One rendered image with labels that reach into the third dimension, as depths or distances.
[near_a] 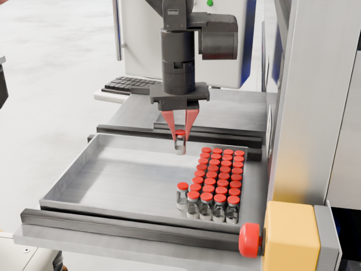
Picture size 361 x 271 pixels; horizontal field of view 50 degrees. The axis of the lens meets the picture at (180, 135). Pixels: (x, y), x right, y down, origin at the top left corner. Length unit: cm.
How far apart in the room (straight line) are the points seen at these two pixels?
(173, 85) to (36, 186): 189
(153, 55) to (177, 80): 91
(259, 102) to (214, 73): 37
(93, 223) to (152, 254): 11
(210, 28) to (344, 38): 26
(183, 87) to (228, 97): 51
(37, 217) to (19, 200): 168
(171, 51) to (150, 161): 29
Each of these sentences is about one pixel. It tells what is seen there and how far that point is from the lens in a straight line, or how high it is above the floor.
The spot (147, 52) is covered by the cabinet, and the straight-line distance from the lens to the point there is 156.
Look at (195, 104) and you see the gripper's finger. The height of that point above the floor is 106.
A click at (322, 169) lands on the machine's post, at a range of 49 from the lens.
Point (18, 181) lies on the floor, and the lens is 255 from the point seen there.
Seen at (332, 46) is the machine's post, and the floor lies 121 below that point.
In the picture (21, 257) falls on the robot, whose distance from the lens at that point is 158.
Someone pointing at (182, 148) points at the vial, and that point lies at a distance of 72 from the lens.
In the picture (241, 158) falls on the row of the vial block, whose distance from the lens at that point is 77.
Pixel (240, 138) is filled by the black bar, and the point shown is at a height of 90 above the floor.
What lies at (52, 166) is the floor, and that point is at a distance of 263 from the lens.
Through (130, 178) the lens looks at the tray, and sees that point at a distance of 79.
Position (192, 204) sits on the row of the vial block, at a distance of 66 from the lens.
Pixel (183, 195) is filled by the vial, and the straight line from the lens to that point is 68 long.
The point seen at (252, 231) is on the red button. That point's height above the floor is 101.
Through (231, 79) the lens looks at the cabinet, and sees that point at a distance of 147.
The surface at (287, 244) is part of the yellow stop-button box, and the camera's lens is 43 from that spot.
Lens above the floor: 131
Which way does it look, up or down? 27 degrees down
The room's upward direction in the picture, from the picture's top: straight up
